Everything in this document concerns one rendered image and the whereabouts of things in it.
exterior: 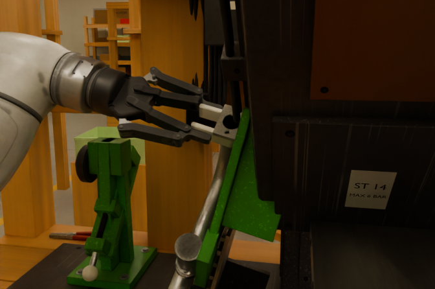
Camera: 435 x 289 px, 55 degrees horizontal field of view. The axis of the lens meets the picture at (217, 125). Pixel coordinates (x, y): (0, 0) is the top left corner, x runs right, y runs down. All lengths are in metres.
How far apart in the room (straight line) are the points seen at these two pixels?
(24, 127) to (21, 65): 0.09
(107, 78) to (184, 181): 0.37
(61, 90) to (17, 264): 0.49
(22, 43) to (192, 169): 0.43
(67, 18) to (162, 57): 10.92
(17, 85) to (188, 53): 0.36
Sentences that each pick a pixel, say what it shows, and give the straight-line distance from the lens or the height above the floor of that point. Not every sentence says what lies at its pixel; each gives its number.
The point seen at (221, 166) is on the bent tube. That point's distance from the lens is 0.70.
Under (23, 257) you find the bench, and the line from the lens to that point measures 1.08.
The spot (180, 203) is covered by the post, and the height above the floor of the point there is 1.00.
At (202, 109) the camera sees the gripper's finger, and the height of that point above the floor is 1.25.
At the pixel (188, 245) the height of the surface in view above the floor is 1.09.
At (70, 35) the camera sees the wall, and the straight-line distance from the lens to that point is 11.76.
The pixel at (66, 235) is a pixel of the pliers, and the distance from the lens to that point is 1.13.
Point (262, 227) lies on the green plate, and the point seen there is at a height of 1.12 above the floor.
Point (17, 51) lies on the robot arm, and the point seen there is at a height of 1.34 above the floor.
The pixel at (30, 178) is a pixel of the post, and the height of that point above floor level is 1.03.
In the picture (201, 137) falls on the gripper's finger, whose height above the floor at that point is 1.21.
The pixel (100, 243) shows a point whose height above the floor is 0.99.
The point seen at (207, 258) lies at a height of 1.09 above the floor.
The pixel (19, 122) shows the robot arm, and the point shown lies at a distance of 0.68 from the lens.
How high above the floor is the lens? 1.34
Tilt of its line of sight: 10 degrees down
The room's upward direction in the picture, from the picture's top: straight up
